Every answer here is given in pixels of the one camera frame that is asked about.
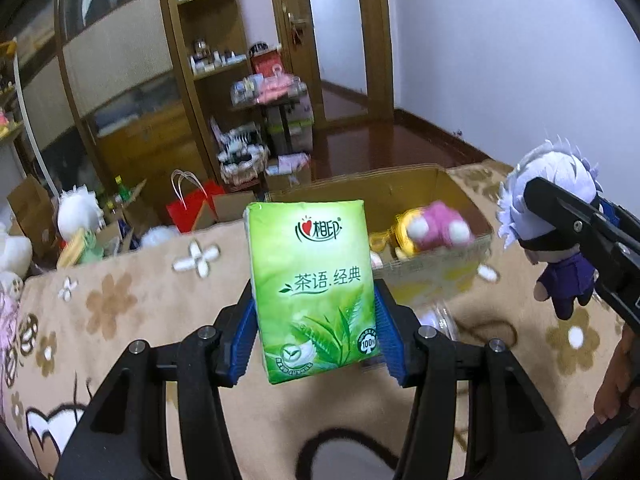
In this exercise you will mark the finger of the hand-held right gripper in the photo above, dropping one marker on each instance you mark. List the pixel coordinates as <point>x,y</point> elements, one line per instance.
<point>607,210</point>
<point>565,210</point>

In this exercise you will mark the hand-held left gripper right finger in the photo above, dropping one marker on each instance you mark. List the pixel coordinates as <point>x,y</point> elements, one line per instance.
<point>387,340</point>

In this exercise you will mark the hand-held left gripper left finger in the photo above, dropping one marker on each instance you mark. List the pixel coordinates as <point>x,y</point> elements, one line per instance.
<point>240,345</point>

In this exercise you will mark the white-haired doll plush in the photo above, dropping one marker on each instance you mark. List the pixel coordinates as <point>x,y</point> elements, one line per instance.
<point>545,170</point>

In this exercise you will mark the green tissue packet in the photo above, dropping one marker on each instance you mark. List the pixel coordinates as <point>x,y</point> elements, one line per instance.
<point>310,285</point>

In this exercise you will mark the printed cardboard box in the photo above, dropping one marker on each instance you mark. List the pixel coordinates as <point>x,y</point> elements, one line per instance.
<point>450,260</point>

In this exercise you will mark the yellow dog plush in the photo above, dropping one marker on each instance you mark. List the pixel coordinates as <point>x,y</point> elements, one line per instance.
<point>395,237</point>

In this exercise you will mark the pink bear plush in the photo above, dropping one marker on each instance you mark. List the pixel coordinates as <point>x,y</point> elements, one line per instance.
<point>440,225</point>

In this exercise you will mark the person's right hand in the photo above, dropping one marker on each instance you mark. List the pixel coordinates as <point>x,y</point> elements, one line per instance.
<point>617,375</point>

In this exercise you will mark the clear plastic bag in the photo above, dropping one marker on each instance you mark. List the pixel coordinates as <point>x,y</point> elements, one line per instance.
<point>440,317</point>

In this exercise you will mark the beige flower printed blanket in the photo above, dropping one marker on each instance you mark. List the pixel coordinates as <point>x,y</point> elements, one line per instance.
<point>150,310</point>

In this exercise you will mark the red paper bag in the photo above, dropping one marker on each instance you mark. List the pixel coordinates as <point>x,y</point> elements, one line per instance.
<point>192,207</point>

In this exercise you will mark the open cardboard box with bottles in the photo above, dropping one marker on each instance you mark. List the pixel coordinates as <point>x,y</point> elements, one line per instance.
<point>132,215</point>

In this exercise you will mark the basket of plush toys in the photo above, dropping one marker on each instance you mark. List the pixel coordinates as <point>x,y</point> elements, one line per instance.
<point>242,167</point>

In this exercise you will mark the green bottle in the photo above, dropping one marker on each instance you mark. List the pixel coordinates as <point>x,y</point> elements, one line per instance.
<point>119,186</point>

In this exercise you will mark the white spiky plush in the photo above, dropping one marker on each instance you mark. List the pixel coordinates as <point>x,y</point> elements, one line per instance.
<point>77,212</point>

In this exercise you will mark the cluttered small rack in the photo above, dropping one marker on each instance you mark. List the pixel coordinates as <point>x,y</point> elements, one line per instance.
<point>285,107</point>

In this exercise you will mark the large cream plush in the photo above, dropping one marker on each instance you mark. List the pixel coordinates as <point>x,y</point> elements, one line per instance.
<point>12,255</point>

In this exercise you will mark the plain brown cardboard box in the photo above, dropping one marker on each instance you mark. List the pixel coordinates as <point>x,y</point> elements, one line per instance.
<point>30,205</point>

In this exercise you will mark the red bag with white print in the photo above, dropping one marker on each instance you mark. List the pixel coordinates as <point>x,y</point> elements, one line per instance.
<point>265,62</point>

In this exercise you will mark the wooden door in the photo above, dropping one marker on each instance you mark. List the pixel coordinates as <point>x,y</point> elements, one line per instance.
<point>340,35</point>

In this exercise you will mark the wooden wardrobe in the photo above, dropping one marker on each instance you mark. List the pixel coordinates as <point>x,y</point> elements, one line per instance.
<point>115,60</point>

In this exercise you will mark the wooden corner shelf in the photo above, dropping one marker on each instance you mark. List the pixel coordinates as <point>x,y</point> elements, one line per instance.
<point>205,35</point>

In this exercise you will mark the white shelf rack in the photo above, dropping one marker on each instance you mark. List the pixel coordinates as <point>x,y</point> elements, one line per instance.
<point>25,110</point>

